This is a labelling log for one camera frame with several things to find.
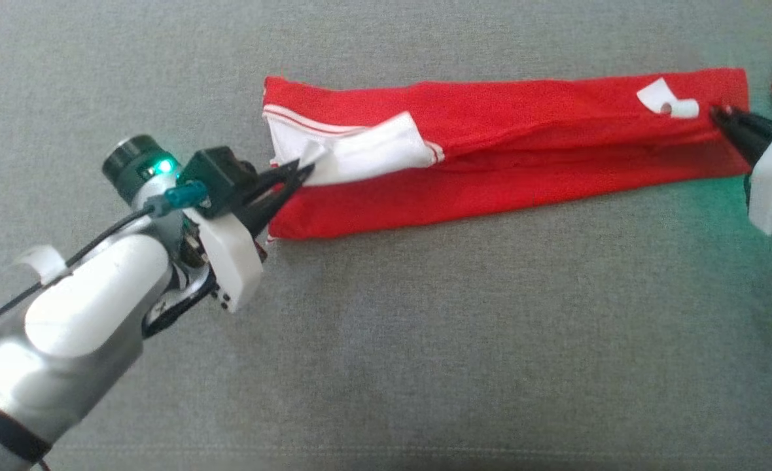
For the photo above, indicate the red basketball jersey white trim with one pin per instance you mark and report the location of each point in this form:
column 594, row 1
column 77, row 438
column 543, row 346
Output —
column 523, row 150

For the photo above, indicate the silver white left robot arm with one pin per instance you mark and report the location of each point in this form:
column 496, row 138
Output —
column 78, row 327

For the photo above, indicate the teal left camera connector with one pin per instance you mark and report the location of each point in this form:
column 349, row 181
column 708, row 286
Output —
column 180, row 196

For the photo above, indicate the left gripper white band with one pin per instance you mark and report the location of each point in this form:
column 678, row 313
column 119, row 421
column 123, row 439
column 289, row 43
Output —
column 235, row 261

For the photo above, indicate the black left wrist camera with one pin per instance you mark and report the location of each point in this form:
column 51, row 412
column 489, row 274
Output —
column 219, row 176

